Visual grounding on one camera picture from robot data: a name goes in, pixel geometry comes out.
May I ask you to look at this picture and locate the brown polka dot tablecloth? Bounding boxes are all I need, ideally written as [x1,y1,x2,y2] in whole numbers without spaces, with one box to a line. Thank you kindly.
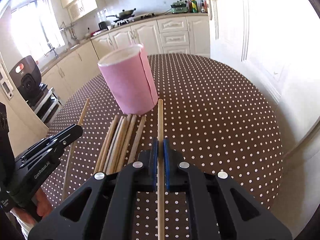
[41,53,284,240]

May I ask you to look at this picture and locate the left human hand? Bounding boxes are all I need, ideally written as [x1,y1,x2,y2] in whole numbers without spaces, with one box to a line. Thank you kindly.
[11,188,53,225]

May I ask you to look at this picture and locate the black wok with lid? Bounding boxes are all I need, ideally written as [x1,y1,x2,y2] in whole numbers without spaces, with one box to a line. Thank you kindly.
[107,8,136,20]

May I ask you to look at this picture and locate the black kettle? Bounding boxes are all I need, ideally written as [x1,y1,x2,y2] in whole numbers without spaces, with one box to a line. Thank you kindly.
[98,21,112,30]

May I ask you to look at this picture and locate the cream lower cabinets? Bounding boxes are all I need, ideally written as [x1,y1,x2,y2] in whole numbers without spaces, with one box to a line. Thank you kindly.
[41,14,210,101]

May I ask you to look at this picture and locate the pink cylindrical utensil holder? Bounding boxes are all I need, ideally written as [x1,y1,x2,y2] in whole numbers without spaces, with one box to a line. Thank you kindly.
[98,44,158,115]

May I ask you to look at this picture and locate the green yellow oil bottle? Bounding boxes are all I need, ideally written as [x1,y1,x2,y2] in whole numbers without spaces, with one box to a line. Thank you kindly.
[190,0,198,13]

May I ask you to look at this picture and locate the red sauce bottle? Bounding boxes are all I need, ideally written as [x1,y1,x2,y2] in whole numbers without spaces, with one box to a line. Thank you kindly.
[200,0,206,13]

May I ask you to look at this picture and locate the kitchen window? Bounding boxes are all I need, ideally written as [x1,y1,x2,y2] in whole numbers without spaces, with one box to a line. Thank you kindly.
[10,0,66,60]

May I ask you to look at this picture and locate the green electric cooker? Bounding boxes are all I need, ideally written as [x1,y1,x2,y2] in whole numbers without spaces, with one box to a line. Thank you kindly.
[171,0,189,14]

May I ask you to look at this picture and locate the gas stove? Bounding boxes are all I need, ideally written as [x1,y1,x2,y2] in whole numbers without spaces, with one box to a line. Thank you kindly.
[114,13,156,27]

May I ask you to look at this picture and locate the metal shelf rack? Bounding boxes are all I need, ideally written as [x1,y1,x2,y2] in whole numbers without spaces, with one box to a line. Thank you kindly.
[30,87,63,127]

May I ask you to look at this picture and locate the white door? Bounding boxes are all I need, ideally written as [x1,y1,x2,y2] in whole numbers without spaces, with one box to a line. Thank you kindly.
[209,0,319,239]

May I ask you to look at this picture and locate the kitchen faucet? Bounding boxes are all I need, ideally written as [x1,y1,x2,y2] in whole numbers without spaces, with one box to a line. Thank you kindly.
[47,42,59,59]

